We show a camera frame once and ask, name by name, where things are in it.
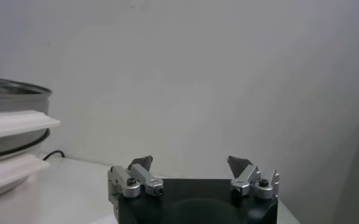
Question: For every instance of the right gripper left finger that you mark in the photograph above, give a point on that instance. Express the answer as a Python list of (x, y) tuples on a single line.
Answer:
[(142, 176)]

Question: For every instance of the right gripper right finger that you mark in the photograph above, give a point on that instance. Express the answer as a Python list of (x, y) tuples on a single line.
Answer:
[(246, 175)]

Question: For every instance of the perforated steel steamer basket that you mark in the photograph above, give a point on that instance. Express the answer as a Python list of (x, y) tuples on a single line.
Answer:
[(14, 97)]

